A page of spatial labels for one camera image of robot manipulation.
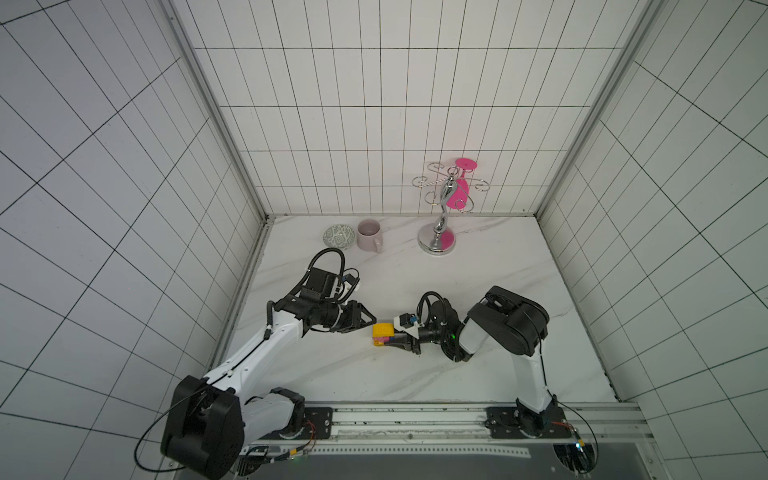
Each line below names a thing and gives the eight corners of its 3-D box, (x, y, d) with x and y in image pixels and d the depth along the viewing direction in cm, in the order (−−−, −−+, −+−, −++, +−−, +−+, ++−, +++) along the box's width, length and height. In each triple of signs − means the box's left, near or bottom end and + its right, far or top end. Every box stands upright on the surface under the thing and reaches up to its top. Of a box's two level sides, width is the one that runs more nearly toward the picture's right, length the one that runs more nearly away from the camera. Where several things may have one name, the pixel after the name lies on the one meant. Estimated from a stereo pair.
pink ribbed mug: (356, 255, 109) (355, 243, 103) (358, 231, 117) (357, 219, 111) (382, 255, 109) (382, 243, 103) (382, 232, 117) (382, 219, 111)
